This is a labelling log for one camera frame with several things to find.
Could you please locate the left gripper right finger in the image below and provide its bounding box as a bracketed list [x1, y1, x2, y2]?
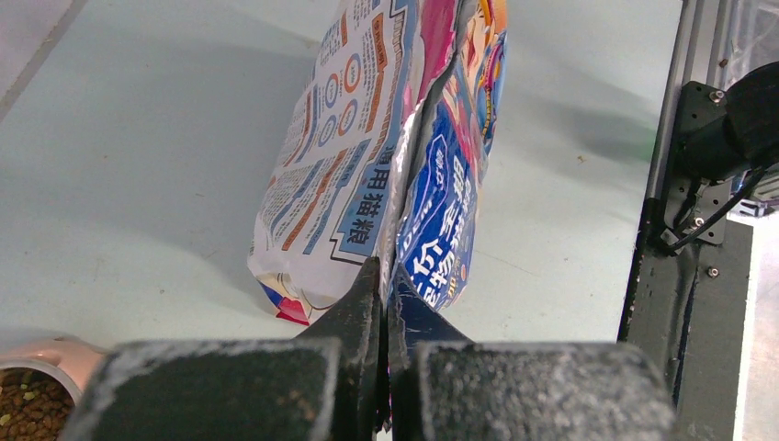
[387, 269, 676, 440]

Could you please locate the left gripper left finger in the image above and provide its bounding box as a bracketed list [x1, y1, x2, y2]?
[62, 257, 382, 440]

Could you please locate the colourful cat food bag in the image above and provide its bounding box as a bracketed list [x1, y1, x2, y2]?
[247, 1, 508, 325]

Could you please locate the pink double pet bowl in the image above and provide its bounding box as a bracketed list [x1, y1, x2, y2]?
[1, 337, 105, 409]

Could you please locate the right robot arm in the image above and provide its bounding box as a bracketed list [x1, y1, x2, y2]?
[672, 62, 778, 181]

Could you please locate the brown pet food kibble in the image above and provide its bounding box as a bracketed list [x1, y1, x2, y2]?
[1, 367, 74, 441]

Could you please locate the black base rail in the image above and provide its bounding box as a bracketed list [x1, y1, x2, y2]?
[617, 0, 779, 441]

